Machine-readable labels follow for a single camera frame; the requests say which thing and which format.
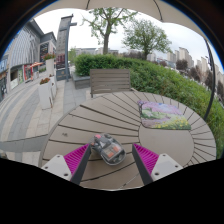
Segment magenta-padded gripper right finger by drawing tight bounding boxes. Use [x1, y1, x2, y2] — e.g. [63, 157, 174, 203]
[131, 143, 183, 186]

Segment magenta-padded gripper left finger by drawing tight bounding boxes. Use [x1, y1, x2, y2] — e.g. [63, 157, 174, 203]
[41, 143, 92, 186]

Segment transparent computer mouse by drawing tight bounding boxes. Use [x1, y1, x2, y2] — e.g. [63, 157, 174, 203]
[89, 133, 127, 166]

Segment flower landscape print mouse pad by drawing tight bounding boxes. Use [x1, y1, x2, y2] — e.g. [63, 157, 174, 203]
[137, 100, 192, 131]

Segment low white flower planter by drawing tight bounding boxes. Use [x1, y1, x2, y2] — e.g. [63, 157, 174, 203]
[37, 77, 55, 110]

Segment grey stone ledge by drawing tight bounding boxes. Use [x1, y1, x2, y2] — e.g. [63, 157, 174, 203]
[71, 71, 91, 89]

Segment green trimmed hedge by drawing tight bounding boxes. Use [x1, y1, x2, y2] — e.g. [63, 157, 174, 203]
[73, 53, 224, 159]

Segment brown slatted outdoor chair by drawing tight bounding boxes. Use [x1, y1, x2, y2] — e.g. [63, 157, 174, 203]
[89, 68, 138, 98]

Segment tall white flower planter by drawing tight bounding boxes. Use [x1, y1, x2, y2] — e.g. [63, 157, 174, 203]
[43, 53, 57, 79]

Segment black curved parasol pole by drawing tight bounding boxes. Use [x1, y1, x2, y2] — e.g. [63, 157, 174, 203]
[203, 39, 217, 122]

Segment distant apartment buildings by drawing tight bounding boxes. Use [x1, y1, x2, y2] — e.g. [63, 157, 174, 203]
[166, 46, 224, 98]

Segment slender-trunk tree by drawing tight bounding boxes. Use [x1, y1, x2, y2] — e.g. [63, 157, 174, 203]
[81, 7, 138, 55]

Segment grey storefront building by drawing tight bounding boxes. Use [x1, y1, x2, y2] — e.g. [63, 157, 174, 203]
[0, 19, 57, 101]

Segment grey sign pillar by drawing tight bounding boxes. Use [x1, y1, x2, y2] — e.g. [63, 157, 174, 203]
[54, 13, 78, 82]

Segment round-crowned tree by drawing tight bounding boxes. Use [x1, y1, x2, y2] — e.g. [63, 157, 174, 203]
[121, 18, 173, 60]

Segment beige parasol canopy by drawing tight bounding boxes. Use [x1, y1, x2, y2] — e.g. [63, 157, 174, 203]
[33, 0, 209, 39]

